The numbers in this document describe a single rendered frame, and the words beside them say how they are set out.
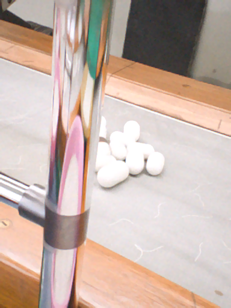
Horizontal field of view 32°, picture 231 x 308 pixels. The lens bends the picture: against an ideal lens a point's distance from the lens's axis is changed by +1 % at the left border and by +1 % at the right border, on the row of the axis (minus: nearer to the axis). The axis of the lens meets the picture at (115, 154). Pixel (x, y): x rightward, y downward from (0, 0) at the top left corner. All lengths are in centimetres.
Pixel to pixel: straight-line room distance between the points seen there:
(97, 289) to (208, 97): 40
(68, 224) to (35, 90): 43
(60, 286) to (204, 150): 33
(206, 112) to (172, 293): 34
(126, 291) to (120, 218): 11
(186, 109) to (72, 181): 41
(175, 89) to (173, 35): 192
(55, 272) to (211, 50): 236
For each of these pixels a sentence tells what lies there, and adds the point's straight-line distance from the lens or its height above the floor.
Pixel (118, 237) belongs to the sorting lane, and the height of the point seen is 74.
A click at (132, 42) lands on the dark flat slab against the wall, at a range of 262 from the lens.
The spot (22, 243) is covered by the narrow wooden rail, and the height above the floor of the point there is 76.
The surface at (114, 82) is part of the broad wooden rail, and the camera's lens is 63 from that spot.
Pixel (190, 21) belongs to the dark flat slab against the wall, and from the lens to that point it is 251.
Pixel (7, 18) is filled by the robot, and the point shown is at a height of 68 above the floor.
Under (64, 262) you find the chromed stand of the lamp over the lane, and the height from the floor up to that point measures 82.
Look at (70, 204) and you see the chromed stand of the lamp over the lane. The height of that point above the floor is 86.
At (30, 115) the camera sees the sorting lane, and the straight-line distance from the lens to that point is 54.
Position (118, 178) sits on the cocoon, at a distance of 40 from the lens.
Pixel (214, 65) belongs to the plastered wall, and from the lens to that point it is 256.
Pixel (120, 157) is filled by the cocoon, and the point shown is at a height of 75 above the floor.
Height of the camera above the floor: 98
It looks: 30 degrees down
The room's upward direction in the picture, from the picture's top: 9 degrees clockwise
